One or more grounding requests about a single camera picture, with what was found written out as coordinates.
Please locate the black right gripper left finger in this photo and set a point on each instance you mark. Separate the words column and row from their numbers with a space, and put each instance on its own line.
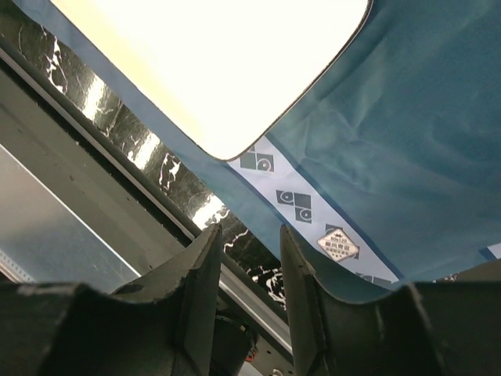
column 159, row 324

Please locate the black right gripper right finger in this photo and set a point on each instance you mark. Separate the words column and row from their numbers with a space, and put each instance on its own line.
column 341, row 324

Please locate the blue patterned cloth placemat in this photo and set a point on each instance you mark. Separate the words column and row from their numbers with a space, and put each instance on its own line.
column 389, row 165

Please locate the white rectangular plate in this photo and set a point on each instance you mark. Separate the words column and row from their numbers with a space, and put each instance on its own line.
column 224, row 72

